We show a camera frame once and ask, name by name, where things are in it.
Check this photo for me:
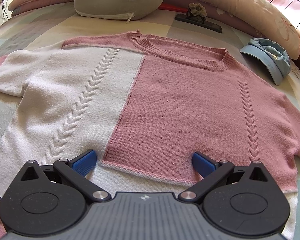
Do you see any pink and white sweater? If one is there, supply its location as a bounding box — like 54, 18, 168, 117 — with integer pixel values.
0, 29, 300, 240

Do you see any blue baseball cap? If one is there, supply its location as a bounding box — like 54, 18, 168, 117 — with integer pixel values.
239, 38, 291, 86

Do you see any pink floral folded quilt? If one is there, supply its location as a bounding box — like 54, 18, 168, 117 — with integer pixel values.
8, 0, 300, 60

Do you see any black phone with flower holder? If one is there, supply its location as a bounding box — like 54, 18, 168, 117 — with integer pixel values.
175, 3, 223, 33

